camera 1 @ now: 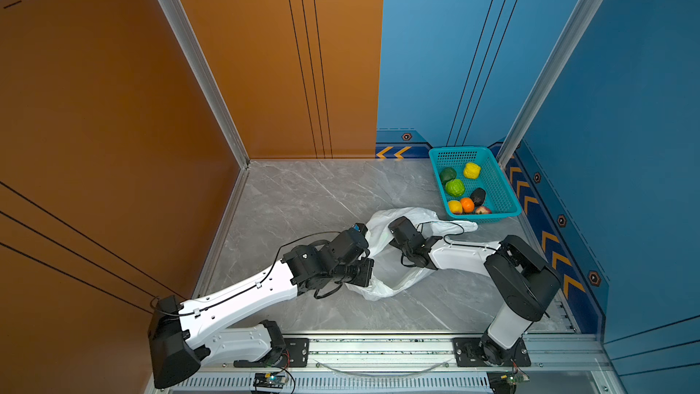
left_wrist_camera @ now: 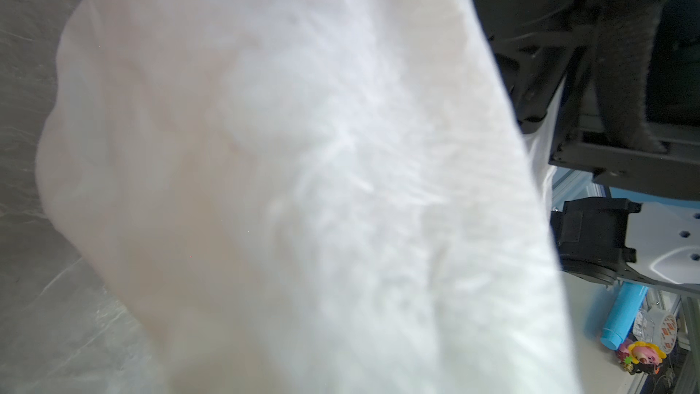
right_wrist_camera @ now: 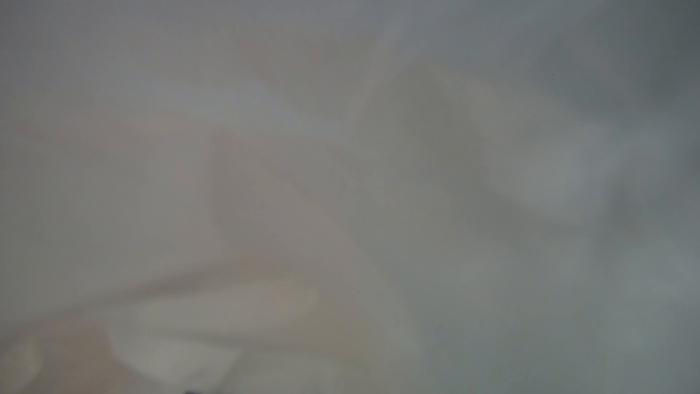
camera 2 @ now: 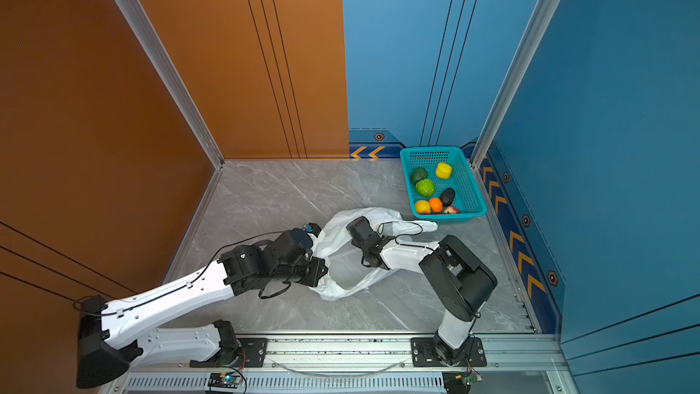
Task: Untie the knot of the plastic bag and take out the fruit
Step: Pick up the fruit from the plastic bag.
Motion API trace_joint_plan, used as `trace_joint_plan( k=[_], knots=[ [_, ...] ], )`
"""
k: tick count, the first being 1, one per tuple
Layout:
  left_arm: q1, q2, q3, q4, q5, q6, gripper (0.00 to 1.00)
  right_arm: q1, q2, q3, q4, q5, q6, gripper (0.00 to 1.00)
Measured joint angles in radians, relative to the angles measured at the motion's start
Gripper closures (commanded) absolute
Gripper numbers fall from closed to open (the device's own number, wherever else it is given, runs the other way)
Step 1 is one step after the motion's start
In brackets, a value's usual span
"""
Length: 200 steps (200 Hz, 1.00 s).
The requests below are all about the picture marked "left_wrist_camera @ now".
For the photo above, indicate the white plastic bag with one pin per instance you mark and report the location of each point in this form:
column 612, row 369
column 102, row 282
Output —
column 307, row 196

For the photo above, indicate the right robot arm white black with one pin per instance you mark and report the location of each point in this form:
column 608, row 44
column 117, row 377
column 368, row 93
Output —
column 619, row 80

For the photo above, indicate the light blue cylinder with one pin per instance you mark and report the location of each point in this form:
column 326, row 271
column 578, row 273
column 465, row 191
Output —
column 623, row 314

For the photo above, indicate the colourful toy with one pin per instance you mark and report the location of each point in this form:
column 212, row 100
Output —
column 640, row 357

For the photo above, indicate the white tape roll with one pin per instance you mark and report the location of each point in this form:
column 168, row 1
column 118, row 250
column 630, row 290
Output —
column 658, row 327

